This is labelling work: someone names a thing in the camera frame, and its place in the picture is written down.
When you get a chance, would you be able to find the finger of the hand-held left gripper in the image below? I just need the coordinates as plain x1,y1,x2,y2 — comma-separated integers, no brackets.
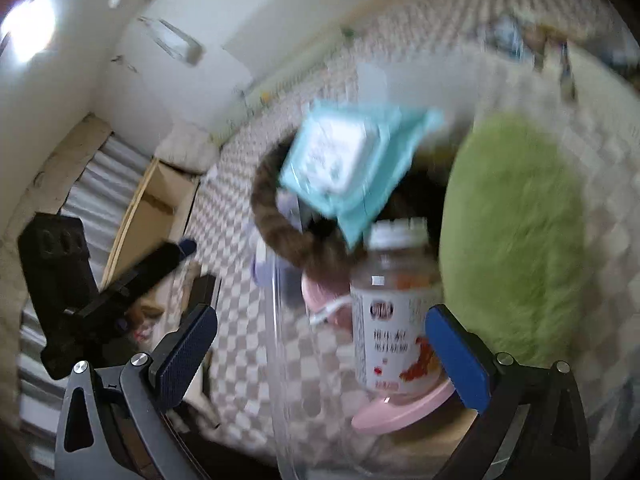
125,238,197,302

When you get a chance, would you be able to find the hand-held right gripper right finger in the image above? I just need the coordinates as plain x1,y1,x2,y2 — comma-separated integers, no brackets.
425,304,591,480

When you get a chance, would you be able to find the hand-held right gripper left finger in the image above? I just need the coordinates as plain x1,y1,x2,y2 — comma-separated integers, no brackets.
54,304,218,480

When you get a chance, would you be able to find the brown fur ring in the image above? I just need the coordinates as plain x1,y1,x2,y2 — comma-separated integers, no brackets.
250,140,371,273

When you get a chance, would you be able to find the teal wet wipes packet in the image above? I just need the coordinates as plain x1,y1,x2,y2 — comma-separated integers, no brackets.
277,100,446,251

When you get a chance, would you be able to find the cardboard box of items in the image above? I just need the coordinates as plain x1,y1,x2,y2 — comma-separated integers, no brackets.
480,10,581,101

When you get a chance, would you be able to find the black flat box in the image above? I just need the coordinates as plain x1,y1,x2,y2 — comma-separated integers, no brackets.
187,275,221,321

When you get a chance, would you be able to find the wooden bedside shelf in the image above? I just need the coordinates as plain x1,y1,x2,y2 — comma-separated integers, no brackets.
100,157,201,291

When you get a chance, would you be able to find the white capped bottle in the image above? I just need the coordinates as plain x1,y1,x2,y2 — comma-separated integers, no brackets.
350,217,446,396

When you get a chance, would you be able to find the pink stand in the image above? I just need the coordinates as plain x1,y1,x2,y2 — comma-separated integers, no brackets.
300,277,456,436

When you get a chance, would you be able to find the grey curtain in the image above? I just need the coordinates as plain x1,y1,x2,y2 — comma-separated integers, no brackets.
15,130,151,411

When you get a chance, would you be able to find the beige printed curtain valance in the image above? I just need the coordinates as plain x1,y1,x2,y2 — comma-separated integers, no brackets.
0,115,113,241

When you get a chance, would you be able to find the white fluffy pillow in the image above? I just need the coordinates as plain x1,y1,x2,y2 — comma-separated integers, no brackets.
157,127,221,176

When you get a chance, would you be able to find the green plush toy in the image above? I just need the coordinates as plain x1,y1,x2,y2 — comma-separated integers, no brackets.
440,112,596,361

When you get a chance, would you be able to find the green long bolster pillow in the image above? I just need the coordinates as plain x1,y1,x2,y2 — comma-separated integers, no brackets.
210,45,331,146

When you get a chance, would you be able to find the ceiling light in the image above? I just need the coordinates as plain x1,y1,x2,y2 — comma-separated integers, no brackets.
2,0,56,56

